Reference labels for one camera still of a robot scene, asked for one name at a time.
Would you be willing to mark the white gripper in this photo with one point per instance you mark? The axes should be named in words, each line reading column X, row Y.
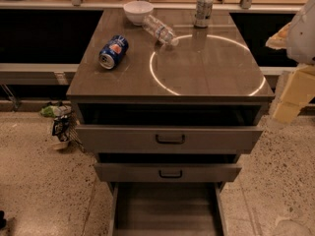
column 303, row 36

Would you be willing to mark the blue pepsi can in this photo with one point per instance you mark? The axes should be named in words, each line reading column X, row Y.
column 113, row 52

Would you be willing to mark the silver soda can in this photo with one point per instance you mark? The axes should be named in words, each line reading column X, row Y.
column 203, row 13

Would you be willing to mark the grey drawer cabinet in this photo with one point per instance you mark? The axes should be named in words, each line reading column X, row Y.
column 210, row 66

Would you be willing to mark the grey top drawer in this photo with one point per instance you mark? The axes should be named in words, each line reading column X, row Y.
column 123, row 128

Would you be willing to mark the grey drawer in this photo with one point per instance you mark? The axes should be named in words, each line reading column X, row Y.
column 166, row 209
column 183, row 168
column 123, row 128

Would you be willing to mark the grey middle drawer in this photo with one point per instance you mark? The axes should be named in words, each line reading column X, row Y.
column 183, row 168

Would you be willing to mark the grey bottom drawer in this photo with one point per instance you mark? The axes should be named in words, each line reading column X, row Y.
column 166, row 209

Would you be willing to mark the clear plastic water bottle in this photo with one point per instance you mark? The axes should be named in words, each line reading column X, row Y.
column 160, row 31

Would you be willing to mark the white ceramic bowl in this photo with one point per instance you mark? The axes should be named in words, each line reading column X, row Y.
column 135, row 11

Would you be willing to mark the black snack bag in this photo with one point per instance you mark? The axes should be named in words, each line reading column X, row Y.
column 60, row 128

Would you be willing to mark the green chip bag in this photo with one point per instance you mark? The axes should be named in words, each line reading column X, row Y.
column 55, row 111

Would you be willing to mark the grey metal shelf rail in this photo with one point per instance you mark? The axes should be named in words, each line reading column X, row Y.
column 37, row 74

